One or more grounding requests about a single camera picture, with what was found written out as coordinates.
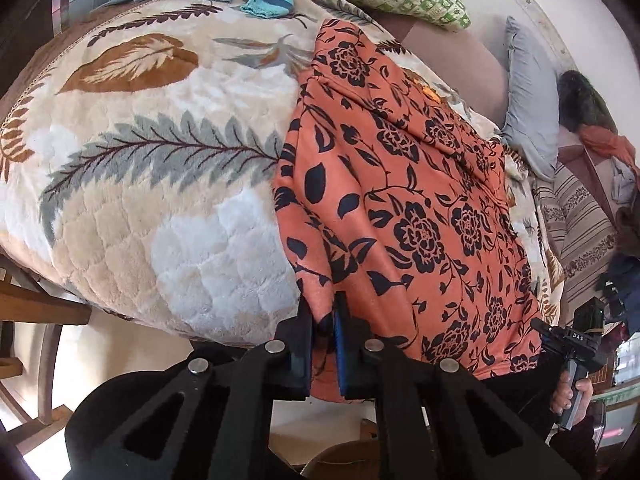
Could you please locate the orange black floral garment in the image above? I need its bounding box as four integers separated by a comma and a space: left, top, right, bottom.
273, 19, 541, 379

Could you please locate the right hand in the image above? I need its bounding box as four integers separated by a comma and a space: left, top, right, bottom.
550, 370, 593, 425

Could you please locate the striped floral bedding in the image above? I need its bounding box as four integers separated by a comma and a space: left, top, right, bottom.
533, 162, 617, 326

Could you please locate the white blue small cloth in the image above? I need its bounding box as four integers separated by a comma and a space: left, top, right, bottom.
611, 157, 637, 206

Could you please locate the orange crumpled cloth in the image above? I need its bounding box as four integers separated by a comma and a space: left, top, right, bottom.
578, 125, 639, 176

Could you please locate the grey blue pillow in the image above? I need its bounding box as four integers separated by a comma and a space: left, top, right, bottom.
502, 16, 560, 181

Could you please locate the cream leaf pattern blanket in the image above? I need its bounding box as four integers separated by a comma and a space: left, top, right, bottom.
0, 0, 565, 349

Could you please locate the wooden chair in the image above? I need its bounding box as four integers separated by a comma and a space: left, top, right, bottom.
1, 256, 91, 457

